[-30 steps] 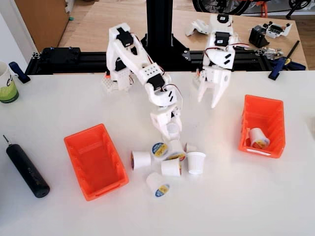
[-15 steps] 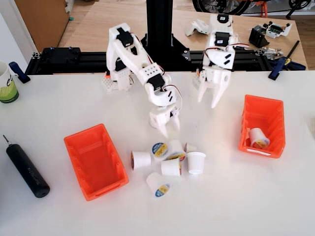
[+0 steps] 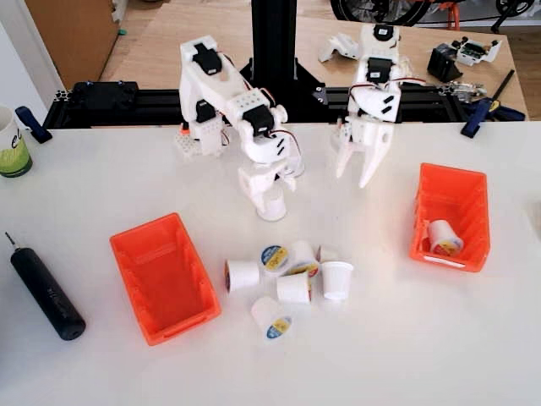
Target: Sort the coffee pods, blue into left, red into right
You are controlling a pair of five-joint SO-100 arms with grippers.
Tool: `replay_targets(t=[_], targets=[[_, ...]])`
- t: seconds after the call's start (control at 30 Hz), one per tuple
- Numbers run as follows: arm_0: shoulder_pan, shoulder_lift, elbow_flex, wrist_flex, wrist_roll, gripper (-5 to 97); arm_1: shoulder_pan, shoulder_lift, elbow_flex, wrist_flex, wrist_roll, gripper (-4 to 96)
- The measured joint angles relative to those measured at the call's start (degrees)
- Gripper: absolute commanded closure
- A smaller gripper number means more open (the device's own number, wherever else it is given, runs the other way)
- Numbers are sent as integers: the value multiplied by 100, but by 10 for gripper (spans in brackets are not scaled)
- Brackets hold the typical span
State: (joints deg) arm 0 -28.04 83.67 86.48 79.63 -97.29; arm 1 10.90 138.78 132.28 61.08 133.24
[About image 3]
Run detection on orange stand post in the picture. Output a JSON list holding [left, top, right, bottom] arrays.
[[439, 0, 462, 30]]

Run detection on wooden table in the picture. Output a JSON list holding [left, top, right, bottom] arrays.
[[99, 3, 529, 123]]

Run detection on black box on frame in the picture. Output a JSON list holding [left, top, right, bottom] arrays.
[[69, 80, 139, 122]]

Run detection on orange bin with white label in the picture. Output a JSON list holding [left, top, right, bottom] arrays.
[[408, 162, 494, 274]]

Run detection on black electric screwdriver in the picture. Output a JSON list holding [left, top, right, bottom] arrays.
[[3, 231, 88, 342]]

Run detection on blue lid coffee pod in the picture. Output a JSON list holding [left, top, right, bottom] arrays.
[[250, 295, 294, 342], [258, 244, 291, 278]]

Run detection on small clear parts bag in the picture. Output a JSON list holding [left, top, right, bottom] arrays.
[[443, 82, 487, 105]]

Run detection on blue bar clamp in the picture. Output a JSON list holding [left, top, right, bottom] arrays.
[[459, 69, 528, 139]]

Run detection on black handle screwdriver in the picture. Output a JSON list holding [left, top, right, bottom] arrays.
[[401, 75, 443, 89]]

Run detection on white and green mug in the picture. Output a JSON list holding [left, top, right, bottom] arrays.
[[0, 105, 34, 178]]

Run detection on white printed robot part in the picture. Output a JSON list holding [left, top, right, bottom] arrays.
[[317, 32, 363, 63]]

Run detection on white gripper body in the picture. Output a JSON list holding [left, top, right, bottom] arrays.
[[238, 162, 288, 200], [344, 118, 394, 149]]

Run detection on black aluminium frame rail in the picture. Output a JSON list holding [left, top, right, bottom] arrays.
[[41, 82, 470, 129]]

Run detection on blue clamp handle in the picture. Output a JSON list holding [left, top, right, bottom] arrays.
[[14, 105, 53, 144]]

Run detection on wooden cabinet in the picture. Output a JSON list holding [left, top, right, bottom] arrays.
[[25, 0, 122, 90]]

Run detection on clear bag of screws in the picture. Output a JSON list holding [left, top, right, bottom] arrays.
[[396, 58, 418, 81]]

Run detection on black aluminium frame post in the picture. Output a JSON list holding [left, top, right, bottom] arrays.
[[227, 0, 327, 126]]

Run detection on orange plastic storage bin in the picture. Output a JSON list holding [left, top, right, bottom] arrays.
[[108, 211, 223, 348]]

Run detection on white part with circuit board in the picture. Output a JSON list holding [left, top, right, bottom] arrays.
[[439, 36, 503, 67]]

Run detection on black printed part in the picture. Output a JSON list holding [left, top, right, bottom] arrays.
[[426, 44, 464, 84]]

